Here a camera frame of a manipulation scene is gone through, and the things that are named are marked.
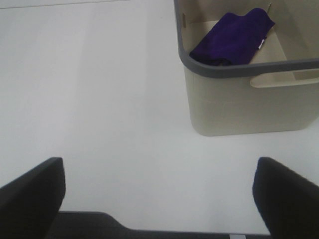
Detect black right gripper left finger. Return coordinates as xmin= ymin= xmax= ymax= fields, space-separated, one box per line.
xmin=0 ymin=157 xmax=66 ymax=239

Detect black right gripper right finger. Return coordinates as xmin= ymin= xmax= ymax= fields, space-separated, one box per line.
xmin=252 ymin=157 xmax=319 ymax=239

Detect purple towel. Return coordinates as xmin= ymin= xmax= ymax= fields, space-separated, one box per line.
xmin=189 ymin=8 xmax=275 ymax=66

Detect beige bin with grey rim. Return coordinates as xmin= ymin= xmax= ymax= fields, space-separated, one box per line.
xmin=174 ymin=0 xmax=319 ymax=136

